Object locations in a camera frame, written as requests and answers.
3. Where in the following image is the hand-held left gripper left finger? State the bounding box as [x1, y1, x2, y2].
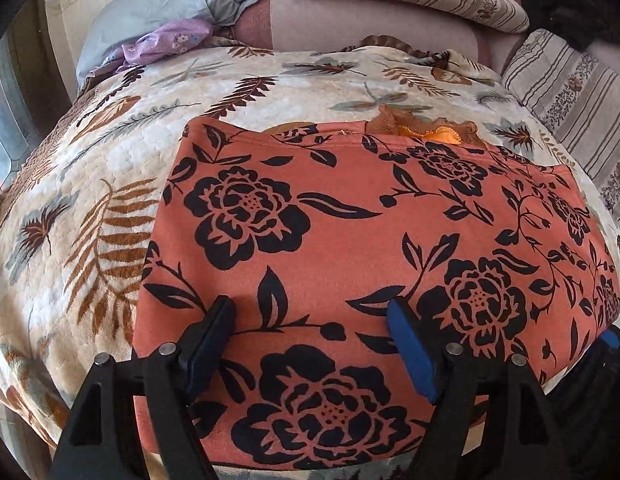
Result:
[49, 295, 238, 480]

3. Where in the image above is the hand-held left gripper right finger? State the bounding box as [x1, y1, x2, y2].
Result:
[386, 296, 578, 480]

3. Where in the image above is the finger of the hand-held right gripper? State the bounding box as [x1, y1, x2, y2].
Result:
[564, 327, 620, 401]

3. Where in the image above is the orange floral garment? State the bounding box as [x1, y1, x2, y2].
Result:
[132, 116, 620, 471]

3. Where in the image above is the leaf print blanket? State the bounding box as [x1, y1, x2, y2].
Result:
[0, 45, 615, 480]

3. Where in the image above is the orange frilled cloth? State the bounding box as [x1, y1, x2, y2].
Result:
[362, 104, 478, 146]

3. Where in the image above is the window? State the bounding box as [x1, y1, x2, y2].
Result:
[0, 30, 41, 201]

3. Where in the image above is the purple floral cloth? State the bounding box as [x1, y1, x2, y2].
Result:
[87, 17, 213, 78]

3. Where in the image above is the pink beige bolster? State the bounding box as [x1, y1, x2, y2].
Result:
[230, 0, 520, 76]

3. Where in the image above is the black cloth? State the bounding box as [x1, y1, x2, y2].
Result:
[487, 0, 620, 53]

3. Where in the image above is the grey-blue pillow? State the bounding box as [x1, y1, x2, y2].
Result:
[77, 0, 271, 91]

